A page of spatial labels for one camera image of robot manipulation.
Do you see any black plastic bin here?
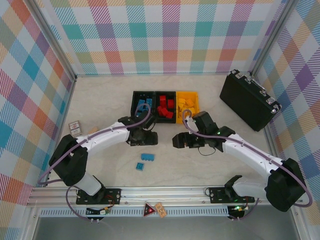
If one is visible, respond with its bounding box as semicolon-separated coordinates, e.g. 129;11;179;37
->
154;91;178;125
130;90;157;125

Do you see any aluminium mounting rail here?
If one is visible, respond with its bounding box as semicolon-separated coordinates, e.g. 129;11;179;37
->
26;186;305;208

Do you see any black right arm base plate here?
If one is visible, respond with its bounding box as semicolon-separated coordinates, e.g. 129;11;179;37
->
208;186;256;204

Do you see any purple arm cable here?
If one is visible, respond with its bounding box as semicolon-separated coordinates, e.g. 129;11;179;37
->
181;109;313;222
37;103;152;222

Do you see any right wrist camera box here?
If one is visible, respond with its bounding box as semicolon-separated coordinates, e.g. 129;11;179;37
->
184;115;198;129

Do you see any grey metal plate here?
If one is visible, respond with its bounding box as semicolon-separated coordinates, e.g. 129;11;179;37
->
31;216;301;240

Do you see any red triangle sticker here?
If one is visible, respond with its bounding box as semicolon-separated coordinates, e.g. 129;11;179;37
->
142;202;156;219

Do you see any yellow plastic bin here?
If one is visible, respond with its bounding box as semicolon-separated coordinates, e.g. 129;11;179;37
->
175;91;200;125

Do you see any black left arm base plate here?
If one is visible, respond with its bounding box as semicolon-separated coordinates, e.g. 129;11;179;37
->
75;187;123;206

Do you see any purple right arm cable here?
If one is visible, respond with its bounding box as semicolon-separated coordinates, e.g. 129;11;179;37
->
181;109;313;222

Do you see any orange paper tag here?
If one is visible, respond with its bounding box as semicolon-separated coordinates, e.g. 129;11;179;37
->
154;203;167;218

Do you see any black briefcase with metal latches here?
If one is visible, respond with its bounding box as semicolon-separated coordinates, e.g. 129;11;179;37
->
219;69;283;133

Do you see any white slotted cable duct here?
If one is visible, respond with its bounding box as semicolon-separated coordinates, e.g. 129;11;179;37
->
39;206;230;218

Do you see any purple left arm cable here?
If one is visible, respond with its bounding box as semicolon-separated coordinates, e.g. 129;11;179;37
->
37;103;152;222

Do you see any aluminium frame post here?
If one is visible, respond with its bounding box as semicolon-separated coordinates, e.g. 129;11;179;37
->
250;0;300;78
29;0;77;83

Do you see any playing card box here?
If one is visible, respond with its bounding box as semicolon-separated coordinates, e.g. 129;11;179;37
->
68;120;83;138

